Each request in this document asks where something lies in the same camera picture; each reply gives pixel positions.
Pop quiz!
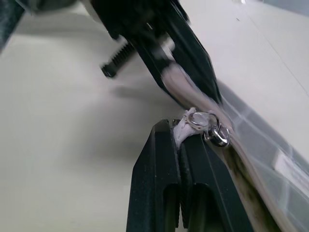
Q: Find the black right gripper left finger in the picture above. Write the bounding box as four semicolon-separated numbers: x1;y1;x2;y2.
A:
126;119;182;232

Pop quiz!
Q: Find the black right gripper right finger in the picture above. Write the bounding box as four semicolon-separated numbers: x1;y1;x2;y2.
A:
180;134;253;232

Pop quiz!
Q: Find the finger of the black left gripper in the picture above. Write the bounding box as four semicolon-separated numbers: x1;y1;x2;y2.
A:
131;24;186;107
166;0;223;105

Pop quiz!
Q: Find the silver zipper pull white tab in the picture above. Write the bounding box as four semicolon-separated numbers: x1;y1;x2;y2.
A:
172;108;233;147

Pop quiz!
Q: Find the transparent grid zipper pouch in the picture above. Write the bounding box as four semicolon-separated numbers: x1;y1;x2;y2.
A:
162;64;309;232

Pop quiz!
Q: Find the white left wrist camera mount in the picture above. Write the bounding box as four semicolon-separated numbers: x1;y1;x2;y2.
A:
31;0;100;22

